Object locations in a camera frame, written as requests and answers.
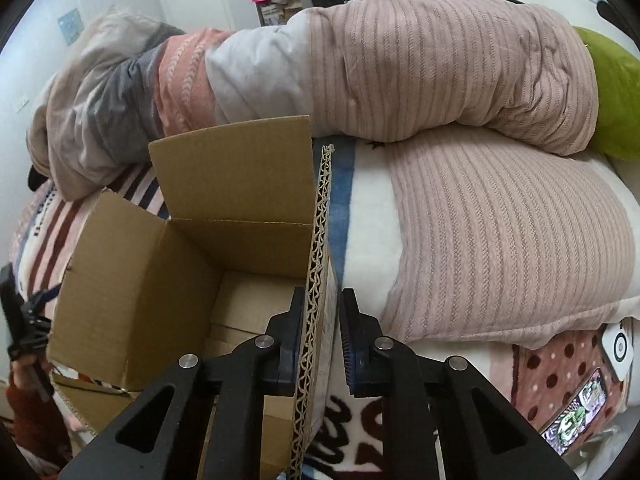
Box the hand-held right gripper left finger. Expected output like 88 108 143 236
57 287 308 480

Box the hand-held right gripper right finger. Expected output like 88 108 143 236
339 287 586 480

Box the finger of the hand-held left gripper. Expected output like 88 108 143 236
22 284 62 313

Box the brown cardboard box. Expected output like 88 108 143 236
47 115 335 480

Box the person's left forearm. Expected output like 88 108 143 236
4 355 73 463

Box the striped printed blanket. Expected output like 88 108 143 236
7 135 640 480

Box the pink ribbed pillow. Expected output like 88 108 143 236
380 125 640 351

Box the smartphone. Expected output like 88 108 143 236
540 367 608 456

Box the small white device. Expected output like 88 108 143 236
597 320 636 383

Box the pink and grey rolled duvet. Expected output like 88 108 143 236
25 0 601 201

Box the green plush pillow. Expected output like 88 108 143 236
570 25 640 161

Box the light blue wall poster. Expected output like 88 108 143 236
57 7 81 43

